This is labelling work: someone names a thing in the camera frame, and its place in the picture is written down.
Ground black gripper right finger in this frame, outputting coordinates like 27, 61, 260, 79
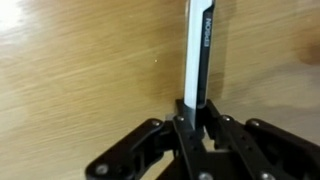
204, 100, 320, 180

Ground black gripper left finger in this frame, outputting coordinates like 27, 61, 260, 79
84, 99, 204, 180

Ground white black marker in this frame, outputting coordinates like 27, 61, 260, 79
184, 0, 215, 129

